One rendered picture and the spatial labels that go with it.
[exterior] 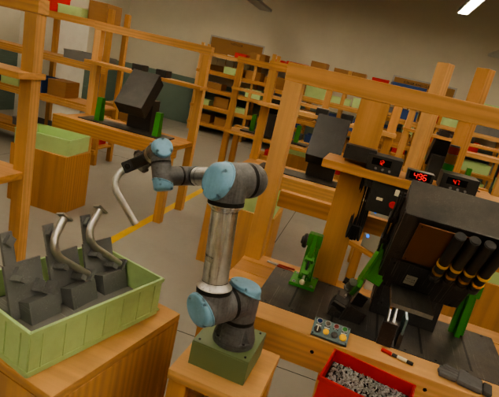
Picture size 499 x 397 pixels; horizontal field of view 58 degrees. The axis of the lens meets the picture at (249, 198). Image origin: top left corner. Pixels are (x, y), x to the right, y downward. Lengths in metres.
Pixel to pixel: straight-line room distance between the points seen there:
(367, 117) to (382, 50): 9.69
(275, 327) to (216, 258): 0.62
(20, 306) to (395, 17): 11.08
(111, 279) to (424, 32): 10.76
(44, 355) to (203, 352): 0.52
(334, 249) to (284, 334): 0.65
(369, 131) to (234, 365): 1.27
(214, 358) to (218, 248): 0.42
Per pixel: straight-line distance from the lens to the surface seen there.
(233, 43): 12.48
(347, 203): 2.34
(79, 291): 1.92
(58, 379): 1.70
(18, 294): 1.84
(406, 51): 11.96
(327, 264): 2.45
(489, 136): 11.53
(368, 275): 2.06
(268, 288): 2.20
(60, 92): 7.37
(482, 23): 12.23
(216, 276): 1.44
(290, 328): 1.95
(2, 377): 1.80
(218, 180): 1.34
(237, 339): 1.62
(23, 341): 1.64
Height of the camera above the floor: 1.87
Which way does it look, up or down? 16 degrees down
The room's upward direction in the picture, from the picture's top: 13 degrees clockwise
